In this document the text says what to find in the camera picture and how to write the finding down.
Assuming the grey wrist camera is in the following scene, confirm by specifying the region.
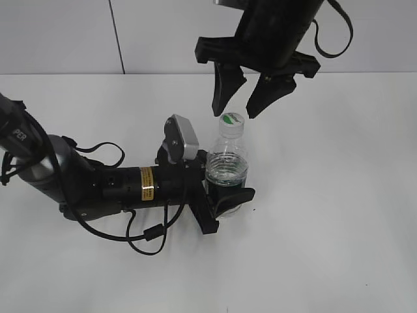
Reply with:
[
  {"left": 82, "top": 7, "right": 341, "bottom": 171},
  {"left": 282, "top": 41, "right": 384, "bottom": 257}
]
[
  {"left": 162, "top": 114, "right": 199, "bottom": 164},
  {"left": 213, "top": 0, "right": 246, "bottom": 10}
]

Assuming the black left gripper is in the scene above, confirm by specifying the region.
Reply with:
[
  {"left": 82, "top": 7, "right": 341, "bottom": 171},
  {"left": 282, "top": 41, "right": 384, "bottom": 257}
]
[{"left": 101, "top": 149, "right": 255, "bottom": 235}]

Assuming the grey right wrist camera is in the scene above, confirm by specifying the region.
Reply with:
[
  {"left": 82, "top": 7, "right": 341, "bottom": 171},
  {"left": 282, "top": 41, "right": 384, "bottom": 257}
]
[{"left": 213, "top": 0, "right": 246, "bottom": 10}]

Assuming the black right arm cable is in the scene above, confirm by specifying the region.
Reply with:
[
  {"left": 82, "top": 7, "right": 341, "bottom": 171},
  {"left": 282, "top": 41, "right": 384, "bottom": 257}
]
[{"left": 312, "top": 0, "right": 354, "bottom": 59}]

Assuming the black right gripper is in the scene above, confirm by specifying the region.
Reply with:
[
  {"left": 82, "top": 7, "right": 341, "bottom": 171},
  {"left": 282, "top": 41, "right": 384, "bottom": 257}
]
[{"left": 195, "top": 0, "right": 321, "bottom": 119}]

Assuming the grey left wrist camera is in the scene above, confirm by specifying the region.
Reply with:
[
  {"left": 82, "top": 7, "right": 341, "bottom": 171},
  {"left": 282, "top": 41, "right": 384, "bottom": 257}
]
[{"left": 162, "top": 114, "right": 199, "bottom": 164}]

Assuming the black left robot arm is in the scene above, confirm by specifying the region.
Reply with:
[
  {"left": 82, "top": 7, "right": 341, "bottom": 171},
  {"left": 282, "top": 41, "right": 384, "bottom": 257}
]
[{"left": 1, "top": 97, "right": 255, "bottom": 234}]

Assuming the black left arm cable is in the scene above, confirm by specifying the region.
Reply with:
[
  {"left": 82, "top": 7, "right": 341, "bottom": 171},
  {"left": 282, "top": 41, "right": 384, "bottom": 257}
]
[{"left": 48, "top": 141, "right": 186, "bottom": 256}]

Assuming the clear green-label water bottle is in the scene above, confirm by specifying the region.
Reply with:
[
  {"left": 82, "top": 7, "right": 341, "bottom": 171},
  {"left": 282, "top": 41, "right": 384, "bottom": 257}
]
[{"left": 204, "top": 112, "right": 251, "bottom": 219}]

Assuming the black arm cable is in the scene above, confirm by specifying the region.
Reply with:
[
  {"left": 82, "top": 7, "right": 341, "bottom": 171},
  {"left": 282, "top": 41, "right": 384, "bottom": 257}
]
[
  {"left": 48, "top": 141, "right": 186, "bottom": 256},
  {"left": 312, "top": 0, "right": 354, "bottom": 59}
]

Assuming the white green bottle cap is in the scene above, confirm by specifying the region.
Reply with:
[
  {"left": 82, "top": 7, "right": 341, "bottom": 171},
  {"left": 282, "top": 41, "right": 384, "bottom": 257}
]
[{"left": 219, "top": 112, "right": 245, "bottom": 139}]

